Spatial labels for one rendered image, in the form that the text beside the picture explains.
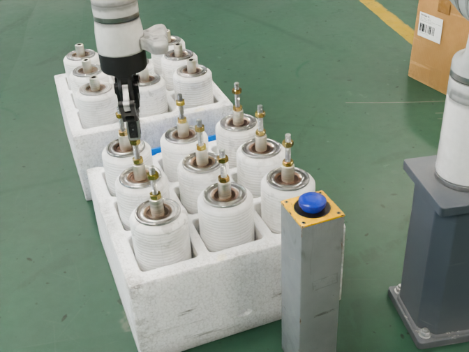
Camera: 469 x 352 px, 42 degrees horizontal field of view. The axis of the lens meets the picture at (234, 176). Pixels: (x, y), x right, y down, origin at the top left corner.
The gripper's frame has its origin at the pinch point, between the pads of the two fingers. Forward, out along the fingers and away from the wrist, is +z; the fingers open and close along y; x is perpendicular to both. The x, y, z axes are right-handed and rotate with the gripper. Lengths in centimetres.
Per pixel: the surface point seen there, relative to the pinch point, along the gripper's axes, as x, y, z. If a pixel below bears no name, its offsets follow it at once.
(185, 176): 7.9, 0.1, 10.7
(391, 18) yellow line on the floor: 96, -145, 35
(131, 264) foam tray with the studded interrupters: -2.2, 15.3, 17.2
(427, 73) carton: 86, -80, 31
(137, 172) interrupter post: -0.5, 1.0, 8.3
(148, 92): 0.7, -39.3, 11.3
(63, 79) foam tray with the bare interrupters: -23, -66, 17
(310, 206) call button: 25.4, 24.7, 2.4
